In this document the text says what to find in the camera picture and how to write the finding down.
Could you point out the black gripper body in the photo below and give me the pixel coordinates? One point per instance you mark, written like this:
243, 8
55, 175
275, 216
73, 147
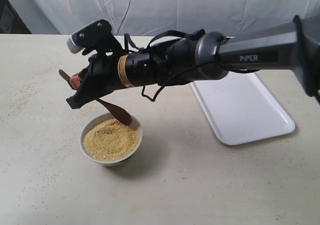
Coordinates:
97, 80

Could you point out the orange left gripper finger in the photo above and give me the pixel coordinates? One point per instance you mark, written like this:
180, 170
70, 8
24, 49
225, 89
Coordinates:
75, 81

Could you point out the dark red wooden spoon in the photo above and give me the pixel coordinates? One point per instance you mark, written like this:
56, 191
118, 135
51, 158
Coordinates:
118, 112

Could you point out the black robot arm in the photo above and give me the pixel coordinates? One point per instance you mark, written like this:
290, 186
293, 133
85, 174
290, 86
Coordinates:
175, 58

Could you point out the tan granular powder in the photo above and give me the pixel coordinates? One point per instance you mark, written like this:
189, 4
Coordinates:
111, 140

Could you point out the white backdrop cloth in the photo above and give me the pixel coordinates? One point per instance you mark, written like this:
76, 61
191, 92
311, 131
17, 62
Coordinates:
151, 17

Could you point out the white ceramic bowl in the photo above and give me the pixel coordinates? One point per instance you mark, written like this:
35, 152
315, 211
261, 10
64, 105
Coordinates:
135, 124

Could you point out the white plastic tray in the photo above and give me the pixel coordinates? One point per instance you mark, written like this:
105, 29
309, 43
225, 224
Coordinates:
240, 109

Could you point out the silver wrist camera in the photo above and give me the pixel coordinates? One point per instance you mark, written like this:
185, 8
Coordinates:
85, 39

